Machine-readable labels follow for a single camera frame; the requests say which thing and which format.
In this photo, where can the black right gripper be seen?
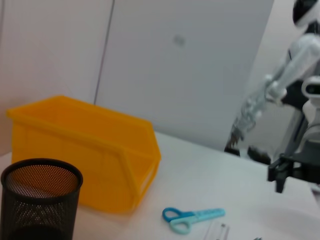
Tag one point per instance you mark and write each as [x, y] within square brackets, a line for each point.
[307, 172]

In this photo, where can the transparent plastic ruler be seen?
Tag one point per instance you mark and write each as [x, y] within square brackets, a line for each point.
[217, 231]

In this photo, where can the blue safety scissors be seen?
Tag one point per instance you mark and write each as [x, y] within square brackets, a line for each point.
[197, 214]

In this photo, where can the black mesh pen holder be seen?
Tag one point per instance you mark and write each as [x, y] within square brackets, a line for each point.
[37, 205]

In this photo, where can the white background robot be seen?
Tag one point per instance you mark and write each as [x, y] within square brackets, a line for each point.
[297, 62]

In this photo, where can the yellow plastic storage bin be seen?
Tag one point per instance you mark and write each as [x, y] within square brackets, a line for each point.
[82, 155]

